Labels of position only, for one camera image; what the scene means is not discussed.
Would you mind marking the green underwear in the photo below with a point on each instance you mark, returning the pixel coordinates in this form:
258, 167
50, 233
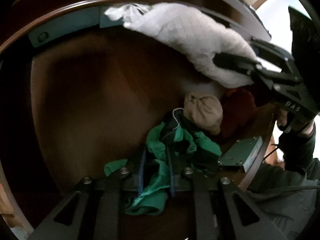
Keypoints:
189, 147

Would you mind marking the open wooden drawer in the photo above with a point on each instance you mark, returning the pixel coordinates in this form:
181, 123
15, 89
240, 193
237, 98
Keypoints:
75, 94

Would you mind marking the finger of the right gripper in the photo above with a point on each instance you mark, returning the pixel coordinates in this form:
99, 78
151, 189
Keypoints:
237, 64
270, 52

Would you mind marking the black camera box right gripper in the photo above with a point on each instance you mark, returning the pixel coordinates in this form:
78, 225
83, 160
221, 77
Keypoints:
305, 46

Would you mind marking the white quilted dotted garment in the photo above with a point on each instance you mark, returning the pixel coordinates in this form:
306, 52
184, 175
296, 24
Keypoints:
192, 33

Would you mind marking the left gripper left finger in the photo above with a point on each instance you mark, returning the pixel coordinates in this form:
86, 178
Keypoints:
140, 185

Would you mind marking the tan balled sock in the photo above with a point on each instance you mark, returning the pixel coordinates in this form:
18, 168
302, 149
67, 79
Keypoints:
204, 110

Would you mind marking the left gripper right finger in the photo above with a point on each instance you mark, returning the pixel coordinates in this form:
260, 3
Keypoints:
171, 174

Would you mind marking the person right forearm dark sleeve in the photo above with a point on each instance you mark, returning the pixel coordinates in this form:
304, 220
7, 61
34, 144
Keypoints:
288, 195

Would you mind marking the person right hand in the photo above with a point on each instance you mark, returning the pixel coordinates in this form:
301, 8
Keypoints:
289, 123

